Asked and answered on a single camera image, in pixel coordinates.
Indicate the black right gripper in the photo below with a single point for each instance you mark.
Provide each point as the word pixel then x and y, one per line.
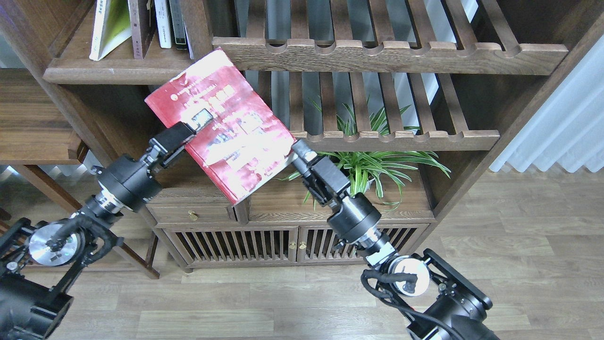
pixel 353 217

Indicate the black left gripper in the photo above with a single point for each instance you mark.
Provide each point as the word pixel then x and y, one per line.
pixel 131 184

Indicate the red book with photos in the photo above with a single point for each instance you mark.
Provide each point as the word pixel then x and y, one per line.
pixel 244 145

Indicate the maroon book white characters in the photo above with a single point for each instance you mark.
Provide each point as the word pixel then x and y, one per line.
pixel 142 23

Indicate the yellow green book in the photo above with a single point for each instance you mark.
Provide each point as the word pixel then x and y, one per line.
pixel 111 27

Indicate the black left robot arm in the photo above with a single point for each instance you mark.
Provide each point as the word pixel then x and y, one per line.
pixel 30 311

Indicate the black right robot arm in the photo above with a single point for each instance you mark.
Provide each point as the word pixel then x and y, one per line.
pixel 437 300

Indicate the pale upright book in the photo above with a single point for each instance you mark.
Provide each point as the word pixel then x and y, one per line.
pixel 187 27

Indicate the white plant pot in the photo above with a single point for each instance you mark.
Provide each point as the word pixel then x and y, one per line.
pixel 360 184

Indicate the green spider plant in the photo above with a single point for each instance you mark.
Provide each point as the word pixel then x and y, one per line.
pixel 387 164

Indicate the dark upright book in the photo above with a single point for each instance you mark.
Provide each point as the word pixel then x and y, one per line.
pixel 179 32

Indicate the white upright book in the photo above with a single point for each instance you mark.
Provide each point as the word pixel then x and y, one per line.
pixel 164 23

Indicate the white curtain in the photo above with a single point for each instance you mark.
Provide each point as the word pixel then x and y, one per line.
pixel 568 130

